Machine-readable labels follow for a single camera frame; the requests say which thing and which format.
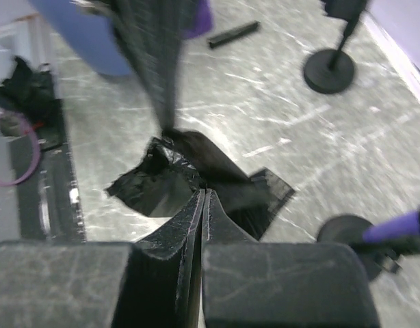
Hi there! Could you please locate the black trash bag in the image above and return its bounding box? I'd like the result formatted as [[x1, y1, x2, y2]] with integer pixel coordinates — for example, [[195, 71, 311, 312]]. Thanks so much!
[[106, 130, 295, 240]]

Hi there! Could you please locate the purple microphone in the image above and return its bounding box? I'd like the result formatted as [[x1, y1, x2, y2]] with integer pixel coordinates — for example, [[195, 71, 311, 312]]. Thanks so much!
[[363, 209, 420, 243]]

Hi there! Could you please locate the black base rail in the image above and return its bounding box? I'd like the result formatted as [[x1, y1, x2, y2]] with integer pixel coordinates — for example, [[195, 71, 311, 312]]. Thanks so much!
[[16, 100, 86, 242]]

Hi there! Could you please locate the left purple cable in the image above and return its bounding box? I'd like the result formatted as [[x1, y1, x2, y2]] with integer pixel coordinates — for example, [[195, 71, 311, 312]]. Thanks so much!
[[0, 111, 42, 187]]

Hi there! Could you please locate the blue plastic trash bin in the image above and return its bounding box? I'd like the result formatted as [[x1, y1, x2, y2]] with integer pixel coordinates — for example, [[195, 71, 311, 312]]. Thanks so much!
[[30, 0, 131, 77]]

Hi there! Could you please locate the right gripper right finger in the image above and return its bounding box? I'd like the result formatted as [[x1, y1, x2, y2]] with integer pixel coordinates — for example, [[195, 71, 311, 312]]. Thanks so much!
[[202, 189, 380, 327]]

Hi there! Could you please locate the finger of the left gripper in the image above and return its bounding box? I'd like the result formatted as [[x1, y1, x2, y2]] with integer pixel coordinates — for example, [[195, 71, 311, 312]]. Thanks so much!
[[111, 1, 181, 131]]

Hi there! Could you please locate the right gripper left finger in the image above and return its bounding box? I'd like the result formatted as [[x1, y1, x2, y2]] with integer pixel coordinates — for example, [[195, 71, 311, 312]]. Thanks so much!
[[0, 191, 205, 327]]

